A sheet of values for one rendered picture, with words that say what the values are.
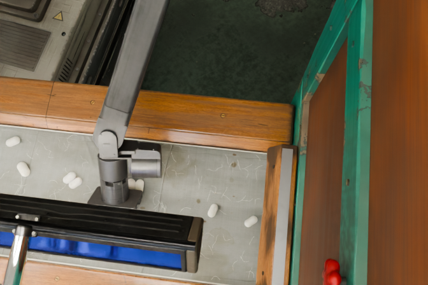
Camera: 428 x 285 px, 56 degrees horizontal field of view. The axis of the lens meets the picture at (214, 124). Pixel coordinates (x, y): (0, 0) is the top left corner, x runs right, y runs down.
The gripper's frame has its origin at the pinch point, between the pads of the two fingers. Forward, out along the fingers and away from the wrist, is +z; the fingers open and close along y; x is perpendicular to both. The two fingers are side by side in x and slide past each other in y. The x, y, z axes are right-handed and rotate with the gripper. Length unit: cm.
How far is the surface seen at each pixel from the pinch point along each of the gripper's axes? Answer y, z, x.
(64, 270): -10.0, 6.5, -6.9
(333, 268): 36, -32, -38
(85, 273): -5.3, 6.6, -6.9
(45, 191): -18.9, -4.4, 5.5
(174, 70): -7, -4, 102
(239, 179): 25.8, -9.7, 10.2
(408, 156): 39, -46, -40
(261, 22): 30, -24, 119
